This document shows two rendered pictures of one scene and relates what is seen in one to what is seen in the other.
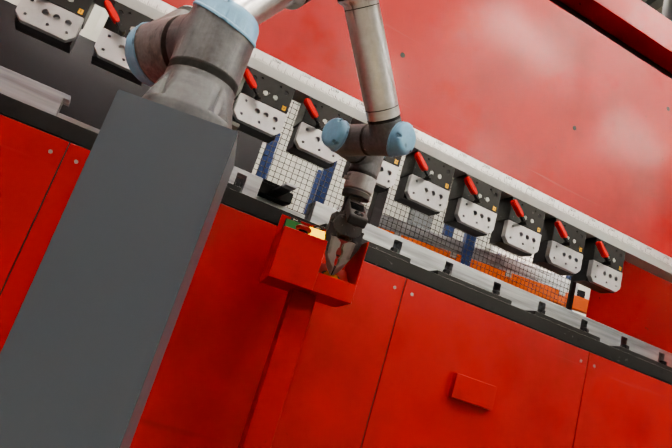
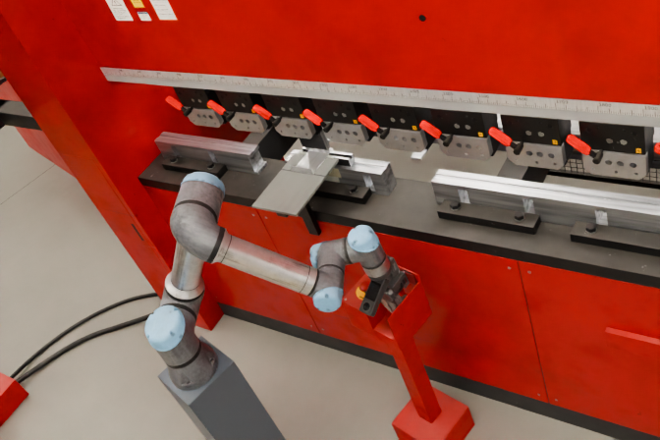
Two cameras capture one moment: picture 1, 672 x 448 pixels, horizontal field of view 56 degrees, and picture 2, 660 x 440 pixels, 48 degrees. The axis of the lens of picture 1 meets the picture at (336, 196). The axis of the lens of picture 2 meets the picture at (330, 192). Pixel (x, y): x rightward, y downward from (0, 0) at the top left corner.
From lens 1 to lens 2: 2.54 m
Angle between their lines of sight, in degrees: 83
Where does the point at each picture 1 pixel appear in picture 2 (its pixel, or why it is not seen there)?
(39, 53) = not seen: hidden behind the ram
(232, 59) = (172, 360)
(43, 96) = (240, 159)
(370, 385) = (525, 328)
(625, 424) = not seen: outside the picture
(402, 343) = (539, 304)
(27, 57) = not seen: hidden behind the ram
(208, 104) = (180, 382)
